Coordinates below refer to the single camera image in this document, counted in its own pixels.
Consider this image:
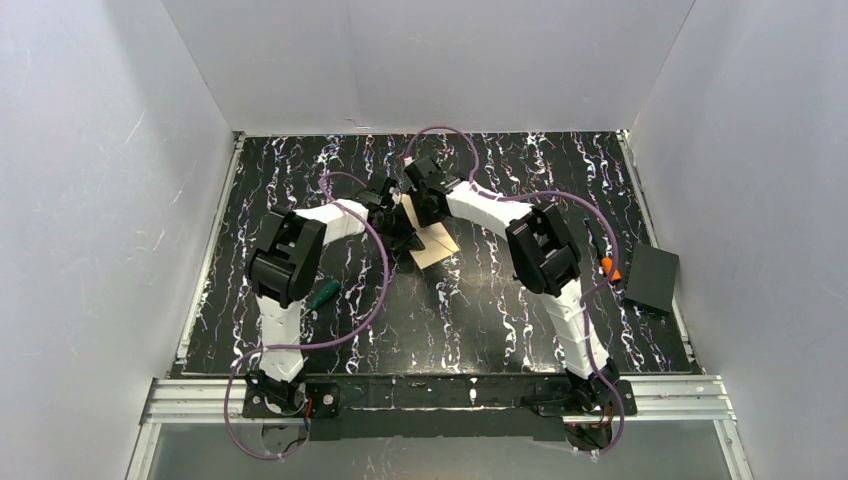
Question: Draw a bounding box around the green handled screwdriver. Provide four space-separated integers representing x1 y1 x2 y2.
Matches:
306 280 340 311

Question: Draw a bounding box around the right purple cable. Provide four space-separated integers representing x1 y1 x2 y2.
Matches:
404 127 627 458

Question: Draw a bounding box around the orange handled screwdriver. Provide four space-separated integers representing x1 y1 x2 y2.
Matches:
584 218 622 286

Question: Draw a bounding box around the purple cable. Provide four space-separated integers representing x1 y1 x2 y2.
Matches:
404 127 627 458
223 172 391 461

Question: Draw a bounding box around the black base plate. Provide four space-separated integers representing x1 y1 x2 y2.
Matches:
235 373 638 445

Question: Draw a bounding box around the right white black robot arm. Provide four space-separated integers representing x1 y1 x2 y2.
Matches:
404 157 624 412

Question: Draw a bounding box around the black flat box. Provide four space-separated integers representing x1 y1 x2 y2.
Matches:
624 244 680 315

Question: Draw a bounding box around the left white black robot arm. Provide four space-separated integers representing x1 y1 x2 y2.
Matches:
245 176 415 416

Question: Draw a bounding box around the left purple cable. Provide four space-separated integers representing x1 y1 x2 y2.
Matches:
223 172 391 461

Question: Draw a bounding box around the aluminium frame rail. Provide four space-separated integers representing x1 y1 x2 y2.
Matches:
141 374 736 424

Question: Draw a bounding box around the cream envelope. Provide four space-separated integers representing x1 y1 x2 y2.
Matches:
401 195 460 270

